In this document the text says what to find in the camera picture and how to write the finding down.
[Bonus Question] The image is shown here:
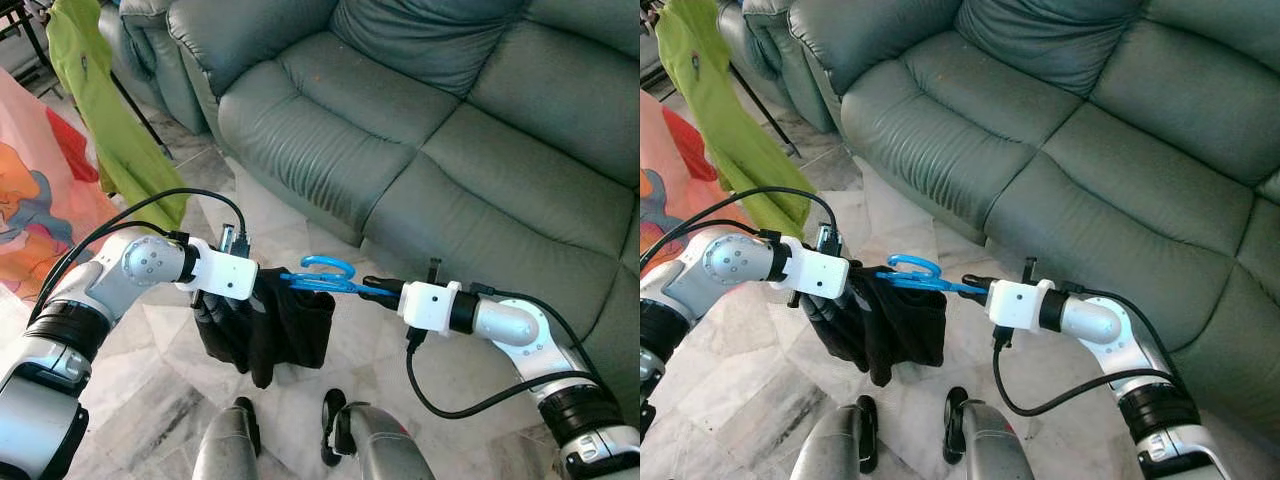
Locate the pink garment orange print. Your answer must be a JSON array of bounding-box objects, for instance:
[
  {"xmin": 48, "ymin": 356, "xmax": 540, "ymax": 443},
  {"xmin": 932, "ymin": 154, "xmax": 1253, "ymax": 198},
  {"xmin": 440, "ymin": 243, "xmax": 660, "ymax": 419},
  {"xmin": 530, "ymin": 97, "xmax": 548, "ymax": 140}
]
[
  {"xmin": 640, "ymin": 90, "xmax": 741, "ymax": 271},
  {"xmin": 0, "ymin": 68, "xmax": 121, "ymax": 301}
]

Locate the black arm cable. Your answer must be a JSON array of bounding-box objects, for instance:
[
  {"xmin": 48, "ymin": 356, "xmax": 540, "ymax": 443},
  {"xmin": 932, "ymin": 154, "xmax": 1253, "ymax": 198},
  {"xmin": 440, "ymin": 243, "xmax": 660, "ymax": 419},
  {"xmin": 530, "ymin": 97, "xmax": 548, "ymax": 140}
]
[
  {"xmin": 992, "ymin": 328, "xmax": 1181, "ymax": 417},
  {"xmin": 405, "ymin": 330, "xmax": 601, "ymax": 419},
  {"xmin": 28, "ymin": 188, "xmax": 251, "ymax": 321},
  {"xmin": 640, "ymin": 187, "xmax": 846, "ymax": 271}
]

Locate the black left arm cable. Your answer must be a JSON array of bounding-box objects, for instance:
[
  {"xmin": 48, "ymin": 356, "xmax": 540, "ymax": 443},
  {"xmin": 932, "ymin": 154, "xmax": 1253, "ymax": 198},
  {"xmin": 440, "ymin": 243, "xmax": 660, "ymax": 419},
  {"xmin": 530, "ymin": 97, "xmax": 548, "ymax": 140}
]
[
  {"xmin": 640, "ymin": 187, "xmax": 846, "ymax": 271},
  {"xmin": 28, "ymin": 188, "xmax": 251, "ymax": 321}
]

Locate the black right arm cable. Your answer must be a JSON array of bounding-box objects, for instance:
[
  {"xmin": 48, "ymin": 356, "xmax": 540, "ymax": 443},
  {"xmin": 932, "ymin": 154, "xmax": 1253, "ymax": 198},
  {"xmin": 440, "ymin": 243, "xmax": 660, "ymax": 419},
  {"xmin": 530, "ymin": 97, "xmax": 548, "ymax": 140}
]
[
  {"xmin": 405, "ymin": 330, "xmax": 601, "ymax": 419},
  {"xmin": 992, "ymin": 328, "xmax": 1181, "ymax": 417}
]

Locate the green garment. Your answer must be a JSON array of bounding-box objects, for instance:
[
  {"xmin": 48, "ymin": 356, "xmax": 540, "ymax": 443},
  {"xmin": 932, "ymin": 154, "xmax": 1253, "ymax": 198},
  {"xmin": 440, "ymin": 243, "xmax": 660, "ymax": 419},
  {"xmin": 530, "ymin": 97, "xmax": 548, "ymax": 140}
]
[
  {"xmin": 655, "ymin": 0, "xmax": 813, "ymax": 239},
  {"xmin": 45, "ymin": 0, "xmax": 191, "ymax": 231}
]

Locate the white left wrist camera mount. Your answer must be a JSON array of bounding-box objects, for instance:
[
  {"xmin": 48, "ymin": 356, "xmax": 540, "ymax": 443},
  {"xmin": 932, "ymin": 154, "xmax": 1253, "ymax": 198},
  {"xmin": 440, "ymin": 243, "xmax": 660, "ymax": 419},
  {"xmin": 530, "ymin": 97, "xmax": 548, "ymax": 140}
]
[
  {"xmin": 178, "ymin": 235, "xmax": 259, "ymax": 301},
  {"xmin": 770, "ymin": 235, "xmax": 851, "ymax": 301}
]

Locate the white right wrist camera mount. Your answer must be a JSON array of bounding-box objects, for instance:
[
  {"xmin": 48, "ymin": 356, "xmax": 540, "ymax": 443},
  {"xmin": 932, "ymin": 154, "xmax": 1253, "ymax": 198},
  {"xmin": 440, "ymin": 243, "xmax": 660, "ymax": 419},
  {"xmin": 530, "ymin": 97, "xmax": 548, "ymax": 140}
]
[
  {"xmin": 988, "ymin": 280, "xmax": 1056, "ymax": 333},
  {"xmin": 400, "ymin": 282, "xmax": 463, "ymax": 336}
]

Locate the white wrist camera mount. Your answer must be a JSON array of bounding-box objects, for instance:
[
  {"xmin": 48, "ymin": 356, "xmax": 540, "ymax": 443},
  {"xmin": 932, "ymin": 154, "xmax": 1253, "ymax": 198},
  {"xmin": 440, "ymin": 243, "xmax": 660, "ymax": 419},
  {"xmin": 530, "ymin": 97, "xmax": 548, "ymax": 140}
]
[
  {"xmin": 178, "ymin": 235, "xmax": 259, "ymax": 301},
  {"xmin": 988, "ymin": 280, "xmax": 1056, "ymax": 333},
  {"xmin": 400, "ymin": 282, "xmax": 463, "ymax": 336},
  {"xmin": 770, "ymin": 235, "xmax": 851, "ymax": 301}
]

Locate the black garment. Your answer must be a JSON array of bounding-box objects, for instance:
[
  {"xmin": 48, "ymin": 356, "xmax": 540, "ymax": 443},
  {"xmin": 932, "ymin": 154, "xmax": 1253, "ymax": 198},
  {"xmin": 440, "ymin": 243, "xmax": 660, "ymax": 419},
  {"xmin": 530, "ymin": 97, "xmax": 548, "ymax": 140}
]
[
  {"xmin": 800, "ymin": 262, "xmax": 949, "ymax": 387},
  {"xmin": 192, "ymin": 265, "xmax": 336, "ymax": 389}
]

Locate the green leather sofa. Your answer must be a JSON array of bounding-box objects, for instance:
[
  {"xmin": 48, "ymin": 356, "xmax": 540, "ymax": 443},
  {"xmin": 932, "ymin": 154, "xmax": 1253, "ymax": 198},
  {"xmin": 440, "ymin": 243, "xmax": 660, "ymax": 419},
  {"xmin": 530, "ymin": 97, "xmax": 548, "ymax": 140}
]
[
  {"xmin": 100, "ymin": 0, "xmax": 641, "ymax": 421},
  {"xmin": 715, "ymin": 0, "xmax": 1280, "ymax": 441}
]

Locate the silver robot right leg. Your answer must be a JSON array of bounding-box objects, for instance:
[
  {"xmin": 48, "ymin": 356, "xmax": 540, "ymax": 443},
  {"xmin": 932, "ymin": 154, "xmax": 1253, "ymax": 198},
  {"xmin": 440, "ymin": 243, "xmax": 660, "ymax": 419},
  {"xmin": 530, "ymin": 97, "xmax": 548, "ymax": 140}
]
[
  {"xmin": 942, "ymin": 388, "xmax": 1036, "ymax": 480},
  {"xmin": 320, "ymin": 390, "xmax": 436, "ymax": 480}
]

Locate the blue plastic hanger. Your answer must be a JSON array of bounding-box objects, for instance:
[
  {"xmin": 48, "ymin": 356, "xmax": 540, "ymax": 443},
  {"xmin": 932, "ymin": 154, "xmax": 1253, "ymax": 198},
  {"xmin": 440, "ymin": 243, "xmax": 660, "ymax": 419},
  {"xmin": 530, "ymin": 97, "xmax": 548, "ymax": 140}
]
[
  {"xmin": 875, "ymin": 255, "xmax": 991, "ymax": 296},
  {"xmin": 278, "ymin": 255, "xmax": 401, "ymax": 299}
]

